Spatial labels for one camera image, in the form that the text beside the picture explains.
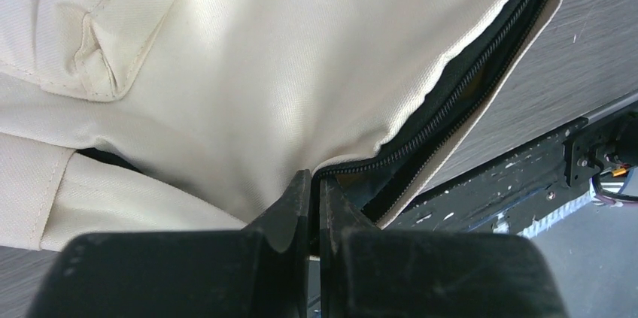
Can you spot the beige canvas backpack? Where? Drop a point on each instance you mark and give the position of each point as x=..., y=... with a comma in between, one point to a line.
x=140, y=115

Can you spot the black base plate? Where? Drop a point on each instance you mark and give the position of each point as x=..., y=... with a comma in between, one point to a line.
x=520, y=191

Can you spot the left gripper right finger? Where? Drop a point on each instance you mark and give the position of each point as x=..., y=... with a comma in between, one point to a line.
x=370, y=272

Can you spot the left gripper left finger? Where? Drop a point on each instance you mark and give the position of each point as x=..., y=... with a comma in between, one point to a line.
x=258, y=271

